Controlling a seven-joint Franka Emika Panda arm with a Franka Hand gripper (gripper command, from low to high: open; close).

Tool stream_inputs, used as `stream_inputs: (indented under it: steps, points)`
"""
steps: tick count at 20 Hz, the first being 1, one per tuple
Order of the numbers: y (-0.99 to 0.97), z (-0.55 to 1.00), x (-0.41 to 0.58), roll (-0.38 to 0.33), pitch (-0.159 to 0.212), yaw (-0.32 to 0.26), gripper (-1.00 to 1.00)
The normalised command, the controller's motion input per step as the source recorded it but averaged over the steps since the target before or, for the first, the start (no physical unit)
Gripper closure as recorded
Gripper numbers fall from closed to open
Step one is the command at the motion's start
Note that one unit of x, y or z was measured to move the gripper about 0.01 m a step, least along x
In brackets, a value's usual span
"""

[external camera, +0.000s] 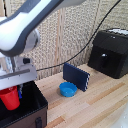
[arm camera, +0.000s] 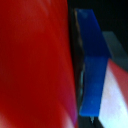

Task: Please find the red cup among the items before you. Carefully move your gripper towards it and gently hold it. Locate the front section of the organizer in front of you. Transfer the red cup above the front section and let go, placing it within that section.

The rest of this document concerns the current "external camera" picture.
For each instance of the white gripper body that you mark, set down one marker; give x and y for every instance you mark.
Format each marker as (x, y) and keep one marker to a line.
(16, 73)

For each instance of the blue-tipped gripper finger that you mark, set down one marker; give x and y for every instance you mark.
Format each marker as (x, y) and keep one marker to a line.
(20, 92)

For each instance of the red plastic cup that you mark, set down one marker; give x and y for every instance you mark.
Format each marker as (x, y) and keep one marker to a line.
(10, 98)

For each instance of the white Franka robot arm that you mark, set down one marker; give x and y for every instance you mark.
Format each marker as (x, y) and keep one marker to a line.
(23, 25)

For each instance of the black fabric storage box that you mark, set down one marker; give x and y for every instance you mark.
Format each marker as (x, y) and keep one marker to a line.
(26, 110)

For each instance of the blue plastic bowl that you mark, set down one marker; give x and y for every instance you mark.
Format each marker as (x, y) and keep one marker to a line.
(68, 89)

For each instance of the dark blue book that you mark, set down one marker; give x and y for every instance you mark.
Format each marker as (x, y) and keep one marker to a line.
(76, 76)

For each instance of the black box appliance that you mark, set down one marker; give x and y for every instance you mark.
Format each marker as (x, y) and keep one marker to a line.
(109, 53)

